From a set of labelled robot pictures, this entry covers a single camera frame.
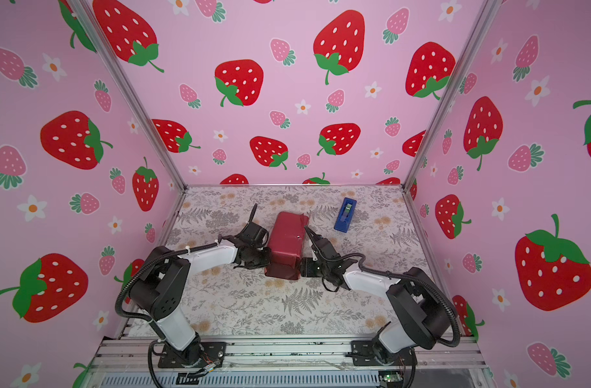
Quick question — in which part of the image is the dark red wrapping paper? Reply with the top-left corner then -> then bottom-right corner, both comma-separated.
265,212 -> 309,281

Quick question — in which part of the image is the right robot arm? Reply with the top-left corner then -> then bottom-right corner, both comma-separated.
300,226 -> 461,365

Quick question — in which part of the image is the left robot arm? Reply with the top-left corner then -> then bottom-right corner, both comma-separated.
115,221 -> 271,366

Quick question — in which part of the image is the blue tape dispenser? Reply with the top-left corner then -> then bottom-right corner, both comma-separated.
334,197 -> 357,233

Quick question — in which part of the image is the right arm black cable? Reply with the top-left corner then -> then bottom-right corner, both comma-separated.
304,226 -> 463,388

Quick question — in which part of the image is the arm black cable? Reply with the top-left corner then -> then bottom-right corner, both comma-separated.
114,203 -> 260,388
304,226 -> 463,388

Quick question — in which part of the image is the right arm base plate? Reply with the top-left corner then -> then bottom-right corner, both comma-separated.
345,339 -> 417,366

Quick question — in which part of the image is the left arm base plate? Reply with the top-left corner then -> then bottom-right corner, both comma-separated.
157,341 -> 227,370

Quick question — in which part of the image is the aluminium rail frame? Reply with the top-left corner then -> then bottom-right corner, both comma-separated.
80,335 -> 496,387

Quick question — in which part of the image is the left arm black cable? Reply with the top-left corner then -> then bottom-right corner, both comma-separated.
114,203 -> 260,388

